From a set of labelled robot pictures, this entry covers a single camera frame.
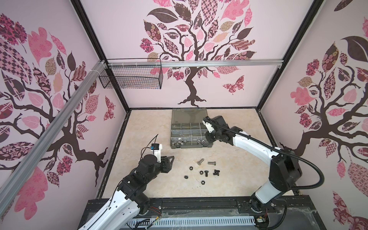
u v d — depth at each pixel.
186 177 0.83
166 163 0.65
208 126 0.77
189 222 0.70
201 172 0.85
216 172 0.85
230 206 0.75
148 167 0.54
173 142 0.98
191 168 0.87
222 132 0.65
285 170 0.44
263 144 0.51
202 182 0.81
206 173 0.85
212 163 0.90
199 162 0.89
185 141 0.98
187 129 1.04
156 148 0.64
